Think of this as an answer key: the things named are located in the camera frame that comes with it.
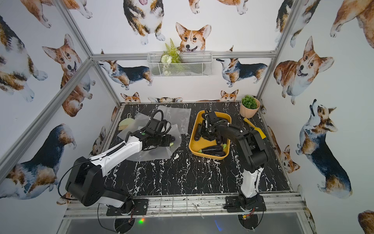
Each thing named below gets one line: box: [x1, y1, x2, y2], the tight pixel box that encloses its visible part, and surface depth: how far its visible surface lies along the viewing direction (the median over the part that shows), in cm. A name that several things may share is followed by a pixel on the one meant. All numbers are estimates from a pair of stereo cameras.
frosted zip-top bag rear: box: [157, 105, 192, 135], surface depth 113 cm
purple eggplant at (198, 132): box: [194, 123, 203, 142], surface depth 100 cm
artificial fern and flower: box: [160, 38, 182, 77], surface depth 84 cm
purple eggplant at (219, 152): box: [203, 148, 226, 157], surface depth 92 cm
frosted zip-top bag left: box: [116, 112, 150, 141], surface depth 108 cm
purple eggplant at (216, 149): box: [198, 144, 225, 155], surface depth 93 cm
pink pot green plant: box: [239, 94, 261, 119], surface depth 108 cm
